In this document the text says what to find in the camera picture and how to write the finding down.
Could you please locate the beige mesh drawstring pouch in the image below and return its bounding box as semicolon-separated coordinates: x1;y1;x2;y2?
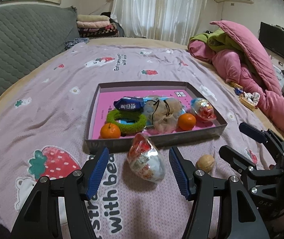
143;98;183;134

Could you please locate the red toy egg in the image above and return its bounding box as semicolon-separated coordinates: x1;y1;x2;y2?
127;133;165;183

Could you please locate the orange mandarin with stem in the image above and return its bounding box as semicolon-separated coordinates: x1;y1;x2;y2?
100;123;121;139

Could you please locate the green fuzzy hair scrunchie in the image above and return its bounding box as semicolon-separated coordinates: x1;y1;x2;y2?
106;109;147;134

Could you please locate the blue snack packet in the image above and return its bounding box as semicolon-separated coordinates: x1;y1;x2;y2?
113;97;145;112

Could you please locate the small clutter on bed edge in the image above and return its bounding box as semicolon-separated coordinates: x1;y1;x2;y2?
229;81;260;111

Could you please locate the pink quilted comforter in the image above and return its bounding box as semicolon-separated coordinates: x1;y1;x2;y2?
188;21;284;132

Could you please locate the grey shallow cardboard tray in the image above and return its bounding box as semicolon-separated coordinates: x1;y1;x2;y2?
84;80;228;155

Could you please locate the black flat television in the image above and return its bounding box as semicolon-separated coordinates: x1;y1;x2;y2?
258;22;284;59

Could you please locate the green blanket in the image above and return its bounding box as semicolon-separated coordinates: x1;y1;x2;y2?
189;28;244;52

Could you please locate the pink blue children's book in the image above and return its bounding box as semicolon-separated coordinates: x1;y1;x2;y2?
91;89;216;140

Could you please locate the white sheer curtain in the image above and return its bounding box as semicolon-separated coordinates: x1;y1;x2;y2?
111;0;207;45

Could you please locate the grey quilted headboard cover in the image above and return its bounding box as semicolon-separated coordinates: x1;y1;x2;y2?
0;4;79;96

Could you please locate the stack of folded blankets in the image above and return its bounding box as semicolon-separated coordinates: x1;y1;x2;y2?
76;15;122;39

